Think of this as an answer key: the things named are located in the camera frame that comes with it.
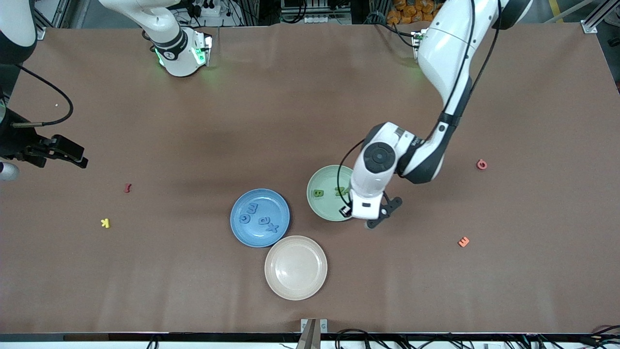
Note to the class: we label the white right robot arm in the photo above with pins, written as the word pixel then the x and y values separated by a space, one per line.
pixel 177 60

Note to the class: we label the blue letter G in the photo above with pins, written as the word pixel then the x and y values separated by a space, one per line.
pixel 245 218

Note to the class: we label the beige plate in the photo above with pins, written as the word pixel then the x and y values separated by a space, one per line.
pixel 296 267

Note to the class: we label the blue letter E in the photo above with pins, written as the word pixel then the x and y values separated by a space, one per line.
pixel 253 208

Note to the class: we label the green letter N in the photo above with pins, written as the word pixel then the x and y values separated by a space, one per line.
pixel 340 191

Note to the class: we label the green plate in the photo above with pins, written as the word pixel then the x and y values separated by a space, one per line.
pixel 324 208

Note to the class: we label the pink letter Q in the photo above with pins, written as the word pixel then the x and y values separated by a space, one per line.
pixel 481 164

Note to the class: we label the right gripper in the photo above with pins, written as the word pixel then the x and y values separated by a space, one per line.
pixel 14 143

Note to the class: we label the blue plate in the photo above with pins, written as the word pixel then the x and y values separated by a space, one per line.
pixel 260 235

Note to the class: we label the blue letter Q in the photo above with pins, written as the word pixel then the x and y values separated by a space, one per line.
pixel 263 220

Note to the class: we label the green letter B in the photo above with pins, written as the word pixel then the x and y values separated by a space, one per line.
pixel 317 193

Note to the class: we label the aluminium frame post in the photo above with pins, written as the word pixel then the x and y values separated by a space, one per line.
pixel 598 19
pixel 48 19

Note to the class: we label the orange letter E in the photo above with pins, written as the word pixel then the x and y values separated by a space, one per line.
pixel 463 241

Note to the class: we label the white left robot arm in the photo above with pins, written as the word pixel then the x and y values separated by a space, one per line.
pixel 450 48

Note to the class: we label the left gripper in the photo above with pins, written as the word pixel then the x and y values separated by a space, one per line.
pixel 345 211

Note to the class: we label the stack of orange items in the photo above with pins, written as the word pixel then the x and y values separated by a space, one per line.
pixel 411 12

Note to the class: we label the blue letter X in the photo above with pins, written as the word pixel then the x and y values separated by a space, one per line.
pixel 272 228

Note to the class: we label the yellow letter K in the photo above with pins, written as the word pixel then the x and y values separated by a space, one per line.
pixel 105 223

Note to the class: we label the metal table edge bracket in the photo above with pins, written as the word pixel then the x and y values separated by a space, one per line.
pixel 314 329

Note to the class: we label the white power strip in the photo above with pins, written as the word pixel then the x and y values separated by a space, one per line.
pixel 208 8

